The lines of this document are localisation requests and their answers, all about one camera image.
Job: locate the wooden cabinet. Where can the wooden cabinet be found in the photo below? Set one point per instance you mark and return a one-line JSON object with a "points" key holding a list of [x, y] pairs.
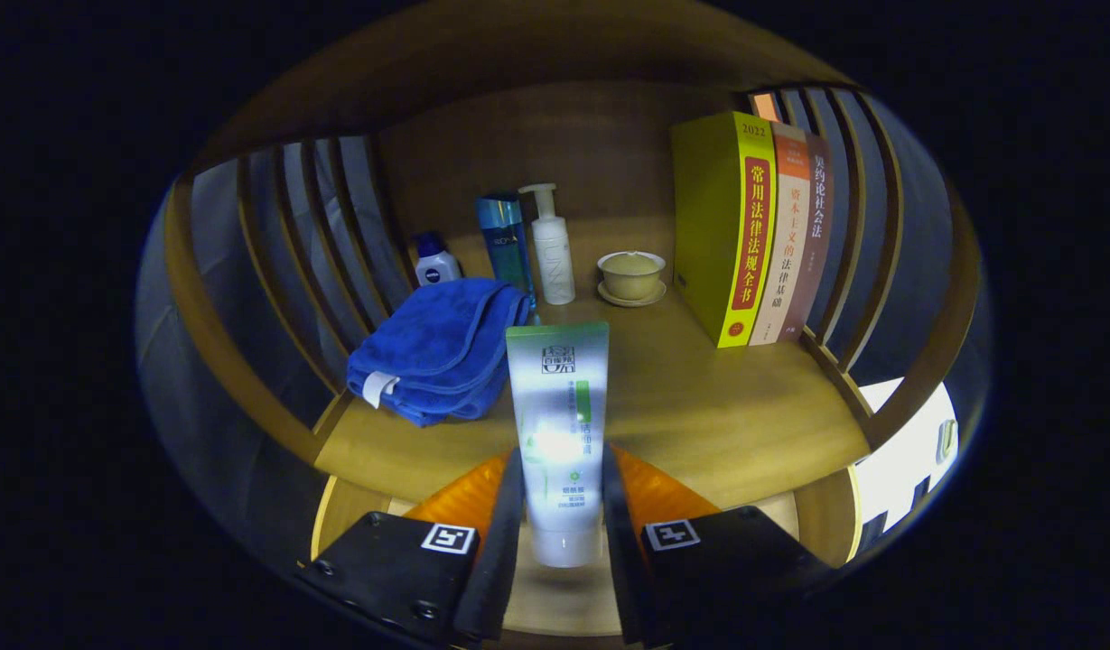
{"points": [[536, 54]]}

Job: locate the yellow lidded teacup with saucer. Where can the yellow lidded teacup with saucer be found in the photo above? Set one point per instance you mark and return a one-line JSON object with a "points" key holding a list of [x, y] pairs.
{"points": [[631, 275]]}

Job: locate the white pump bottle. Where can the white pump bottle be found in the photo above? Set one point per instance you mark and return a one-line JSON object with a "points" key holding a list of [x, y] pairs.
{"points": [[553, 257]]}

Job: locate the blue glass bottle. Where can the blue glass bottle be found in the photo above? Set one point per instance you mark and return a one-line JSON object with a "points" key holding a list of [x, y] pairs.
{"points": [[508, 244]]}

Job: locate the small green and white object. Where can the small green and white object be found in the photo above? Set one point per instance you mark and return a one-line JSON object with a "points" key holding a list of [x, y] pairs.
{"points": [[946, 441]]}

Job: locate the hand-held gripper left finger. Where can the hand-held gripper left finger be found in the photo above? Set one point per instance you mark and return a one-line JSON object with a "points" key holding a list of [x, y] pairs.
{"points": [[505, 551]]}

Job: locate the folded blue towel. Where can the folded blue towel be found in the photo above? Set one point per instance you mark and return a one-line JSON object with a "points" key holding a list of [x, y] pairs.
{"points": [[428, 352]]}

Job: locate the small white blue-capped bottle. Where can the small white blue-capped bottle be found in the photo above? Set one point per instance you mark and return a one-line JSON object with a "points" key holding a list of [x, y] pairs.
{"points": [[435, 266]]}

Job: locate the white side cabinet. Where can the white side cabinet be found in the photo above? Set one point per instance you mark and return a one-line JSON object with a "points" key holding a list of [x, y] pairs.
{"points": [[907, 451]]}

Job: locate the wooden countertop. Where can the wooden countertop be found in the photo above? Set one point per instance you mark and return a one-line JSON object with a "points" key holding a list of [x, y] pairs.
{"points": [[699, 406]]}

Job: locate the brown book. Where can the brown book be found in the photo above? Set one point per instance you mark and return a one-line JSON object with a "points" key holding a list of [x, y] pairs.
{"points": [[812, 244]]}

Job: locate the orange and white book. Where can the orange and white book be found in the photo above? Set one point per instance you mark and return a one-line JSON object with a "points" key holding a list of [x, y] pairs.
{"points": [[785, 253]]}

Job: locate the white and green tube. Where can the white and green tube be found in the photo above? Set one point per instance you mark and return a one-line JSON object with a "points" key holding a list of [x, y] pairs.
{"points": [[559, 406]]}

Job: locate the thick yellow book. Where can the thick yellow book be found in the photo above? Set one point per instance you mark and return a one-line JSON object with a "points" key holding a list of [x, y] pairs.
{"points": [[708, 226]]}

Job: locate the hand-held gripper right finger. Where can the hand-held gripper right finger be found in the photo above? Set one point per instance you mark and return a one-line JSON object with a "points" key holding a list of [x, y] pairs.
{"points": [[620, 551]]}

